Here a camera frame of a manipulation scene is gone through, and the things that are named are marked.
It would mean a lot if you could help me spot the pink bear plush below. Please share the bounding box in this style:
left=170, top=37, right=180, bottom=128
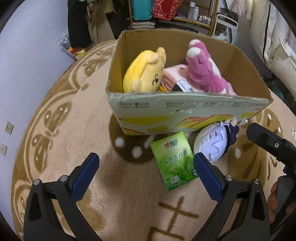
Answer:
left=186, top=39, right=236, bottom=95

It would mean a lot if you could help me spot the pink square plush cushion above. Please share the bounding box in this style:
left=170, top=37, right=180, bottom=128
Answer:
left=159, top=64, right=188, bottom=92

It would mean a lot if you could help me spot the yellow dog plush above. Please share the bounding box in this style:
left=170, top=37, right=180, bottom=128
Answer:
left=123, top=47, right=167, bottom=93

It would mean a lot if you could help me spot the white black fluffy plush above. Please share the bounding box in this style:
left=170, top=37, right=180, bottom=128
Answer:
left=172, top=79, right=195, bottom=92

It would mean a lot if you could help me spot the person's right hand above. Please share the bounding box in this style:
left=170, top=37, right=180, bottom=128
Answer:
left=266, top=182, right=295, bottom=223

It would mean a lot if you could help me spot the purple-haired doll plush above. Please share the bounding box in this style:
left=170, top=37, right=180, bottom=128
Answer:
left=193, top=118, right=239, bottom=162

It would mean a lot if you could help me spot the green tissue pack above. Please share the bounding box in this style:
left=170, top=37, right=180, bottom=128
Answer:
left=150, top=131, right=198, bottom=191

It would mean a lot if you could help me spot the beige patterned round rug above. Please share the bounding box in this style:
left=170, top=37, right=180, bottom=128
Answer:
left=10, top=39, right=296, bottom=241

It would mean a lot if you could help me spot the white duvet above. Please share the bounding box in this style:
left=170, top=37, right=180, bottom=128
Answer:
left=250, top=1, right=295, bottom=97

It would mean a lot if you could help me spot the white rolling cart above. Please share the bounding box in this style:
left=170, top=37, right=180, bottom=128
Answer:
left=212, top=8, right=238, bottom=44

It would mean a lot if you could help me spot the brown cardboard box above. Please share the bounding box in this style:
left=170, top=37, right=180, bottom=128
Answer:
left=106, top=29, right=273, bottom=136

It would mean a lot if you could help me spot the wooden shelf unit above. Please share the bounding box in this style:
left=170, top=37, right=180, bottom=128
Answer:
left=128, top=0, right=219, bottom=36

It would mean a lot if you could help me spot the red gift bag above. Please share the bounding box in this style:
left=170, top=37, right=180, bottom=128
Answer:
left=152, top=0, right=183, bottom=20

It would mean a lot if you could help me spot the stack of books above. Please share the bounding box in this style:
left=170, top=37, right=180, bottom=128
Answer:
left=132, top=21, right=156, bottom=30

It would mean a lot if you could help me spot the black hanging coat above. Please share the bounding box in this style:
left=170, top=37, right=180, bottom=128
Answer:
left=67, top=0, right=92, bottom=48

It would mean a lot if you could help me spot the teal gift bag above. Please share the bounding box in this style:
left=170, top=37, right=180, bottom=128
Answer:
left=132, top=0, right=154, bottom=21

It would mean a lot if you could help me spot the wall socket lower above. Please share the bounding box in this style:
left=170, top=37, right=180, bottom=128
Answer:
left=0, top=144, right=7, bottom=155

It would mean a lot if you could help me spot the wall socket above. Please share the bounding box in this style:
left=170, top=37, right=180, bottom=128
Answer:
left=0, top=144, right=7, bottom=155
left=4, top=121, right=14, bottom=135

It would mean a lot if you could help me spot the wall socket upper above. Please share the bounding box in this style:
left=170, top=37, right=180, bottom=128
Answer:
left=4, top=121, right=14, bottom=135

